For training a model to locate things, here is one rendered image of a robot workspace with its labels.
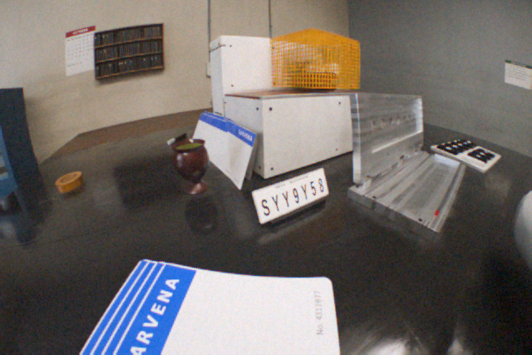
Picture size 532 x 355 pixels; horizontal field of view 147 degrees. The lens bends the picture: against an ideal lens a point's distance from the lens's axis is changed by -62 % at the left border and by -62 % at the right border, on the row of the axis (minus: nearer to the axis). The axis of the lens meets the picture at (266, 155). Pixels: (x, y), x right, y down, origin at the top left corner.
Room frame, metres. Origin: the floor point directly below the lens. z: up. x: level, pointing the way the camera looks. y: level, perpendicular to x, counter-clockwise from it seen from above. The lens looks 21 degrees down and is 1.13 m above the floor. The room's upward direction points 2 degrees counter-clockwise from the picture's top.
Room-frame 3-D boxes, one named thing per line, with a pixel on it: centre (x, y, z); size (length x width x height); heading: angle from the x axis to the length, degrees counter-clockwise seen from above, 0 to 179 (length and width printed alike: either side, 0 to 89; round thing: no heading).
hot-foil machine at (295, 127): (0.80, -0.21, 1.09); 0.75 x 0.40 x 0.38; 121
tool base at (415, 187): (0.38, -0.41, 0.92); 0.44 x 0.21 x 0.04; 121
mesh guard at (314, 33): (0.70, -0.17, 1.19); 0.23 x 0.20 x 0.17; 121
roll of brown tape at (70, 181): (0.40, 0.63, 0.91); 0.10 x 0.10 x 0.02
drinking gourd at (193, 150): (0.41, 0.17, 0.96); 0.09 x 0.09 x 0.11
